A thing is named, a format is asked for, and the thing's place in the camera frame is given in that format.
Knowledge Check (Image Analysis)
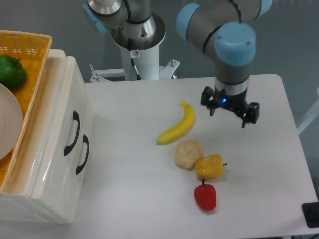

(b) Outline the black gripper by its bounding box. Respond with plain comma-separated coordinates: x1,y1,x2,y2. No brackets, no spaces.
200,86,260,128

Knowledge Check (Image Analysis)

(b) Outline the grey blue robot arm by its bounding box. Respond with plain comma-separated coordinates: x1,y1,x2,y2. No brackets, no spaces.
82,0,272,124

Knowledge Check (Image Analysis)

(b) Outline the white drawer cabinet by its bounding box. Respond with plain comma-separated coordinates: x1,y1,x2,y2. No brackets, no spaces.
0,49,87,225

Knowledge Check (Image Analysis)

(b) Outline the yellow banana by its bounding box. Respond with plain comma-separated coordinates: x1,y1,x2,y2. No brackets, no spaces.
156,100,195,145

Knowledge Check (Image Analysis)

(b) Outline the pale bread roll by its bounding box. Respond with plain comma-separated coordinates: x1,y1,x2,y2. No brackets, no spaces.
174,140,204,170

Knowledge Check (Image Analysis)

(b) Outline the yellow bell pepper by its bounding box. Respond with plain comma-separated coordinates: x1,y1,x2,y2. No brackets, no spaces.
195,154,226,180

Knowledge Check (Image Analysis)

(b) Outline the red bell pepper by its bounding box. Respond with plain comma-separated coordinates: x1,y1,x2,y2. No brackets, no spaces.
194,178,217,212

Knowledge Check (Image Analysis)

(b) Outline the black device at table edge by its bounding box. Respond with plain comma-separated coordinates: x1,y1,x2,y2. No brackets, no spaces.
302,202,319,228

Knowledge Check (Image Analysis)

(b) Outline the orange woven basket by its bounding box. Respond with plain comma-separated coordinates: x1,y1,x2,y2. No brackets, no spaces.
0,30,52,193

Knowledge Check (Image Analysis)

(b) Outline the green bell pepper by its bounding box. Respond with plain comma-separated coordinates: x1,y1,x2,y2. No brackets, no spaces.
0,55,26,90

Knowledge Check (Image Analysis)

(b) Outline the white plate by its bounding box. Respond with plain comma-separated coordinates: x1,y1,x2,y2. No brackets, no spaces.
0,84,23,159

